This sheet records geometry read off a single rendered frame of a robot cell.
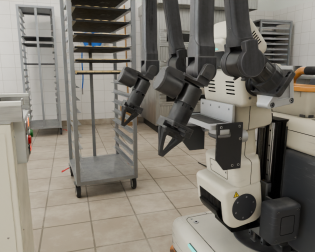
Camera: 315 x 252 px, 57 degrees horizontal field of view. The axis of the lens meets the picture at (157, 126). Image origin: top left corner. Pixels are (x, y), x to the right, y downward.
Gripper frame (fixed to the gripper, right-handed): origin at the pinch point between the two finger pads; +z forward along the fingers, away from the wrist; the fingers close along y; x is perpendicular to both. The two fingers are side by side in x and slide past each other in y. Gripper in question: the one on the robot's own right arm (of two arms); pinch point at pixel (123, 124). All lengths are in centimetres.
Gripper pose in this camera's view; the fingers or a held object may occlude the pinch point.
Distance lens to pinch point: 119.4
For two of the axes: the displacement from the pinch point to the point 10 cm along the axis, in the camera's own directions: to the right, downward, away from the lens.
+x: 8.3, 3.9, 3.9
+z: -4.4, 9.0, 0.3
